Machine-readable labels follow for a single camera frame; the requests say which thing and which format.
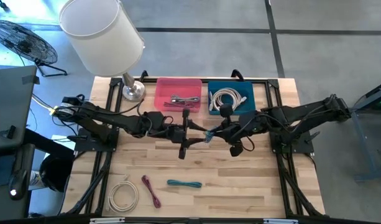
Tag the black floor fan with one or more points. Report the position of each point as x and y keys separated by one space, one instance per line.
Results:
x=25 y=43

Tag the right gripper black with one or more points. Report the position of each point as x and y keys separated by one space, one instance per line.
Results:
x=236 y=132

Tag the pink plastic bin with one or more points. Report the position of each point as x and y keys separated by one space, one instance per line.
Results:
x=165 y=90

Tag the black computer mouse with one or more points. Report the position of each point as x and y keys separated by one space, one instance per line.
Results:
x=17 y=183

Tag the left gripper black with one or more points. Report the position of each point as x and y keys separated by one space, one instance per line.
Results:
x=177 y=133

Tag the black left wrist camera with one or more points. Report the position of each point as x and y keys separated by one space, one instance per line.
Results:
x=155 y=119

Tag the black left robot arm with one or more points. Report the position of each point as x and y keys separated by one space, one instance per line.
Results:
x=115 y=119

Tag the yellow power plug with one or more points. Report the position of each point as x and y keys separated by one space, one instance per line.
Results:
x=55 y=109

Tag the blue plastic bin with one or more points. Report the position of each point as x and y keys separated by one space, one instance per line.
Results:
x=250 y=105

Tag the white shade table lamp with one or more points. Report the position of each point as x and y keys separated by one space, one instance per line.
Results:
x=100 y=37

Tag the dark desk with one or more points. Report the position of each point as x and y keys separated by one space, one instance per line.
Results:
x=0 y=165

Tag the black aluminium table frame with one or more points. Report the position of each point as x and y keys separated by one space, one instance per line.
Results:
x=273 y=82

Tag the grey desk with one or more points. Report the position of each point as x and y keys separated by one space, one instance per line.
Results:
x=10 y=99

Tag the black desk clip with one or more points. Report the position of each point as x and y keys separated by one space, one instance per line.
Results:
x=10 y=132

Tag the white metal bracket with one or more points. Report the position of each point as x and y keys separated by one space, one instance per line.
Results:
x=280 y=221
x=106 y=220

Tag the black waste bin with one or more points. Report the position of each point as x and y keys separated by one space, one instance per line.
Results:
x=55 y=171

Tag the white printed bottle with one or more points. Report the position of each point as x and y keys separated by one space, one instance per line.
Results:
x=36 y=180

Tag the blue-grey metal cart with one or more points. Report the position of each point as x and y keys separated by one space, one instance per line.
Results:
x=370 y=140

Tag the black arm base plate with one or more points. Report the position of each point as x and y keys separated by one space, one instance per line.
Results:
x=302 y=146
x=84 y=144

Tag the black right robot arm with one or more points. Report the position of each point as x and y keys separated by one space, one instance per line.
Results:
x=302 y=113

